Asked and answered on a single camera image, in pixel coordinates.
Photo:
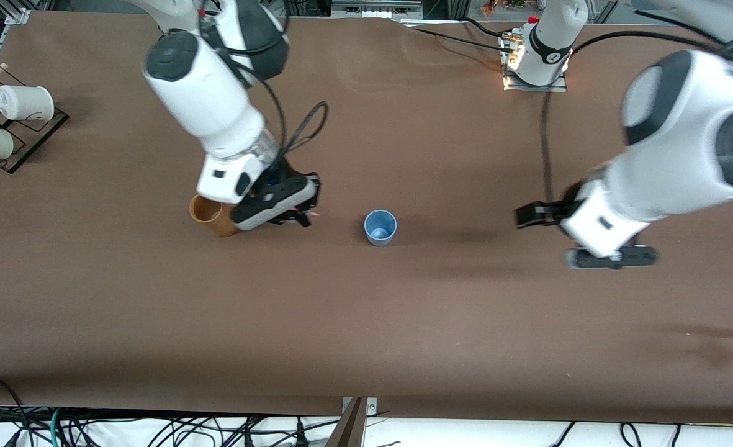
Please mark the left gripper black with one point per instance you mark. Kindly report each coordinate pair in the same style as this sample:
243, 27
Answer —
551, 212

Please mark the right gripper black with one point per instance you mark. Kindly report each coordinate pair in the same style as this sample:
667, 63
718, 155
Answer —
281, 174

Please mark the pink chopstick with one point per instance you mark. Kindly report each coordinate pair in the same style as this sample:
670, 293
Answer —
310, 213

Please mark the blue cup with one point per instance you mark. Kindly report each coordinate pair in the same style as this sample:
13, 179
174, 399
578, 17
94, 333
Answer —
380, 230

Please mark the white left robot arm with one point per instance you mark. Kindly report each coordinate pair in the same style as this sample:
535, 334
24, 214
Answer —
683, 161

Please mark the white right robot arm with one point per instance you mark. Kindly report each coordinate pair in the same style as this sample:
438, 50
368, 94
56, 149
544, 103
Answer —
211, 99

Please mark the bamboo chopstick holder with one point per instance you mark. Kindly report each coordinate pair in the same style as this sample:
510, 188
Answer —
208, 214

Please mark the black cup rack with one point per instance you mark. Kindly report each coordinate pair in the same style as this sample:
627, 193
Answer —
37, 133

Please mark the white cup with print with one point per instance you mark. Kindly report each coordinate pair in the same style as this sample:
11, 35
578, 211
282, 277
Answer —
25, 102

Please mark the grey metal box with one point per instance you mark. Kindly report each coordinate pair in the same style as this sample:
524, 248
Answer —
375, 9

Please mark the orange clutter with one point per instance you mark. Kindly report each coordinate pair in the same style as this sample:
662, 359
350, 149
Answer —
506, 6

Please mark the short aluminium profile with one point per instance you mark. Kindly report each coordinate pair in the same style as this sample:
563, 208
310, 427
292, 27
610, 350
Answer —
17, 15

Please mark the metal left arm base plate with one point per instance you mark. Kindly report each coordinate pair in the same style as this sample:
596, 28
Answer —
537, 88

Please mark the small metal bracket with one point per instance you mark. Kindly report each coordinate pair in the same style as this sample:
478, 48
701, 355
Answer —
371, 405

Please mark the dark camera stand leg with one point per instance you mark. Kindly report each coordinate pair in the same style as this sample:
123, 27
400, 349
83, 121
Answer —
349, 431

